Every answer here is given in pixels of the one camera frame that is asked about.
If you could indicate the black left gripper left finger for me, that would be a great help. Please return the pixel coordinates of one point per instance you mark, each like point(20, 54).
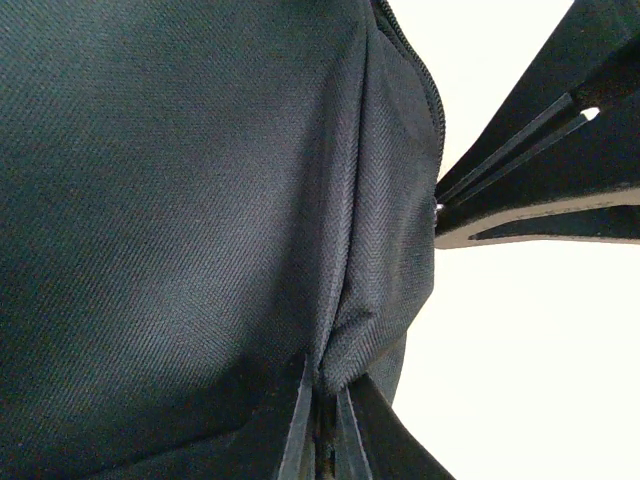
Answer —
point(272, 444)

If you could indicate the black student backpack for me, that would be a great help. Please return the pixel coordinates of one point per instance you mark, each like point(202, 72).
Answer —
point(193, 192)

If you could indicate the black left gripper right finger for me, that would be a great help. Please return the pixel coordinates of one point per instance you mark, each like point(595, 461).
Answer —
point(370, 442)

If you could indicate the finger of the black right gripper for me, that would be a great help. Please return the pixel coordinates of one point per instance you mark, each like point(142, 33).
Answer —
point(560, 158)

